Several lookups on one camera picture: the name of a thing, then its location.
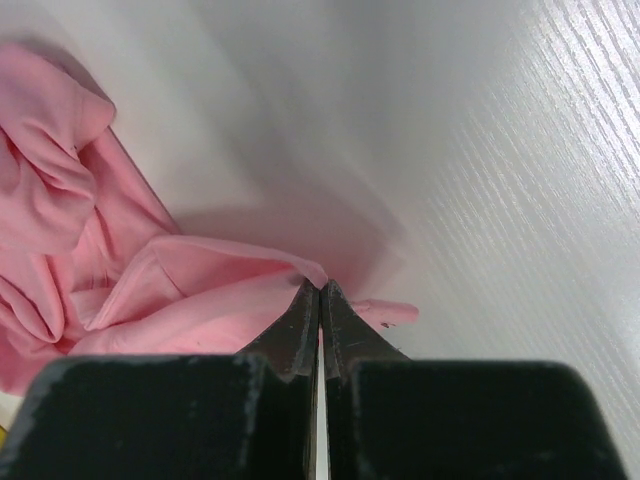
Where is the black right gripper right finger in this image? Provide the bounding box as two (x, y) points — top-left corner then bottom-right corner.
(320, 282), (625, 479)

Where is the pink t-shirt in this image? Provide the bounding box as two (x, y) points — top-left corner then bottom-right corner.
(0, 40), (420, 396)

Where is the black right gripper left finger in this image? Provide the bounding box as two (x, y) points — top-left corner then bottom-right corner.
(1, 283), (319, 479)

